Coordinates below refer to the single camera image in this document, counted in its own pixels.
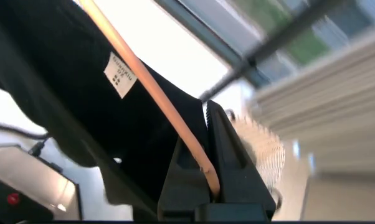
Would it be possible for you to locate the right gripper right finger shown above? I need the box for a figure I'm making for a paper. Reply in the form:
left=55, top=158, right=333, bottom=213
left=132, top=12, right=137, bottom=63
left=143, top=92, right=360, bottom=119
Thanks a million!
left=207, top=99, right=276, bottom=218

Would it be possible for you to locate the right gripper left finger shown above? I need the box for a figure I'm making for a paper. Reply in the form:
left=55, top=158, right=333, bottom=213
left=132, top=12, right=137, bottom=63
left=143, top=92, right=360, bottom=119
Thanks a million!
left=158, top=138, right=212, bottom=220

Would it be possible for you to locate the pink clothes hanger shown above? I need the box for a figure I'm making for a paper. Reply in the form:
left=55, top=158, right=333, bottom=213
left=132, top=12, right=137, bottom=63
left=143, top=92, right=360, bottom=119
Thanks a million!
left=78, top=0, right=221, bottom=198

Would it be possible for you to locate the black short-sleeved shirt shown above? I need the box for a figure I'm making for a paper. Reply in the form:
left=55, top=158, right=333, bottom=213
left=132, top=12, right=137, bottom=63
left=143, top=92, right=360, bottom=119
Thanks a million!
left=0, top=0, right=210, bottom=220

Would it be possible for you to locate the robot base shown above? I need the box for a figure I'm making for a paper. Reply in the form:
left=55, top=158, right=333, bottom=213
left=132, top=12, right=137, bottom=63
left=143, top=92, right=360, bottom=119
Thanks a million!
left=0, top=142, right=82, bottom=224

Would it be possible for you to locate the white laundry basket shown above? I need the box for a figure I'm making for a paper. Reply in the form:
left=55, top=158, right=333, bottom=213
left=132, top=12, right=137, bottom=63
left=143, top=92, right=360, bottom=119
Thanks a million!
left=227, top=108, right=287, bottom=212

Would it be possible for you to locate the black clothes rack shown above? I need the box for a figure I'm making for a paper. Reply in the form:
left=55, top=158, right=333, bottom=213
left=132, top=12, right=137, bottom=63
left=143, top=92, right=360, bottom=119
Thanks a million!
left=198, top=0, right=344, bottom=102

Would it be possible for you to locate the beige curtain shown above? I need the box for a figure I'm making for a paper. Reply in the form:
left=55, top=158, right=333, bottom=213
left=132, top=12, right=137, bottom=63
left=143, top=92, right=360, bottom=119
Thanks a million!
left=249, top=27, right=375, bottom=175

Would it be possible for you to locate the black cable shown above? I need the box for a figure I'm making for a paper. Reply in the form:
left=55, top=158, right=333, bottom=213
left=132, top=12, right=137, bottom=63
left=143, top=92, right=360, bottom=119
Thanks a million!
left=0, top=123, right=50, bottom=156

